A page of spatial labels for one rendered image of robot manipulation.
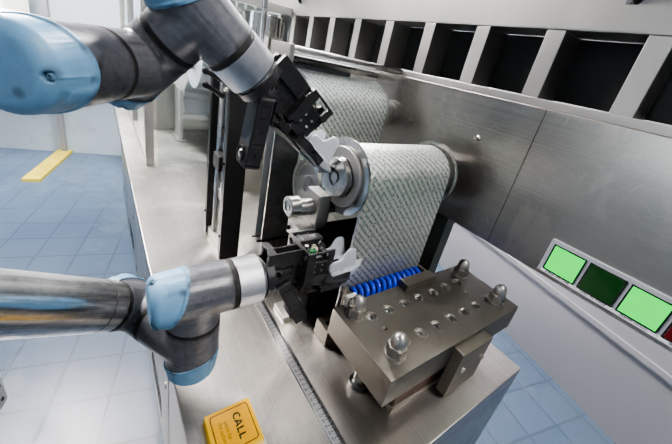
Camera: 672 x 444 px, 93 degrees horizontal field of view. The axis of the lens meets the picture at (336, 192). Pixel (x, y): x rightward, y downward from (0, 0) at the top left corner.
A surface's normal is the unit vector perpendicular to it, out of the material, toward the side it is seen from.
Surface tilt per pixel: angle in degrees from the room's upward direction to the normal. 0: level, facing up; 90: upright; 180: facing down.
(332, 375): 0
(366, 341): 0
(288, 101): 90
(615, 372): 90
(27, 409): 0
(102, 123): 90
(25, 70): 90
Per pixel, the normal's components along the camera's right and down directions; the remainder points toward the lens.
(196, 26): 0.23, 0.69
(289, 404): 0.20, -0.90
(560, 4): -0.81, 0.07
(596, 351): -0.92, -0.04
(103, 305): 0.98, -0.03
